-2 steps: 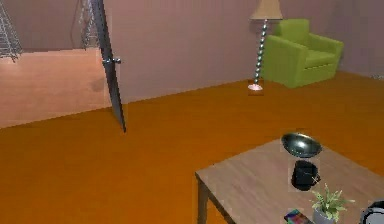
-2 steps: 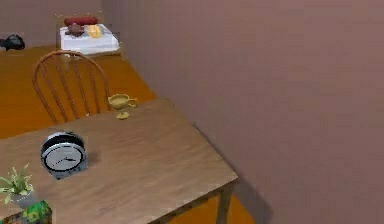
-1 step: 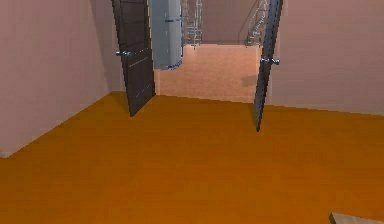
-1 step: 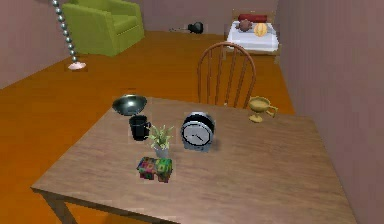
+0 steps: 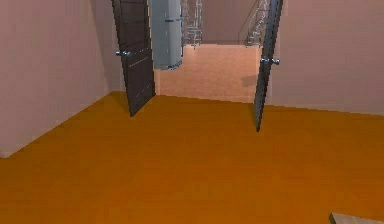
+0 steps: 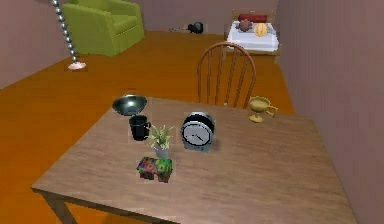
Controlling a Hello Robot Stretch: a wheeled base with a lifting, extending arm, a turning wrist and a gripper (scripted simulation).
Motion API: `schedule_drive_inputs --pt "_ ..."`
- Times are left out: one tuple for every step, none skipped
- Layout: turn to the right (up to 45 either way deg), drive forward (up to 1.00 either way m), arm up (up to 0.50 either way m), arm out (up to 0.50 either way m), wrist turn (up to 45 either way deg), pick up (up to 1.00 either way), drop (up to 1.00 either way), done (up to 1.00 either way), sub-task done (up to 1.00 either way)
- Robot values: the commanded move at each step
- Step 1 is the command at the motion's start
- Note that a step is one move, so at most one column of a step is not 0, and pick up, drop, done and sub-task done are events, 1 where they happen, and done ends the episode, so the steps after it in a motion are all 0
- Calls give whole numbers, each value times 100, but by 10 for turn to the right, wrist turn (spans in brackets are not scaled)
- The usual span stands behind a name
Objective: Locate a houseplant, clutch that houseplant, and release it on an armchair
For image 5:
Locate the dark brown room door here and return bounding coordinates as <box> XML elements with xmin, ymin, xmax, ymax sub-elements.
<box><xmin>253</xmin><ymin>0</ymin><xmax>284</xmax><ymax>133</ymax></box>
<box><xmin>110</xmin><ymin>0</ymin><xmax>157</xmax><ymax>118</ymax></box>

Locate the tan wooden furniture corner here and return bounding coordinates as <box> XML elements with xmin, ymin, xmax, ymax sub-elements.
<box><xmin>328</xmin><ymin>212</ymin><xmax>384</xmax><ymax>224</ymax></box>

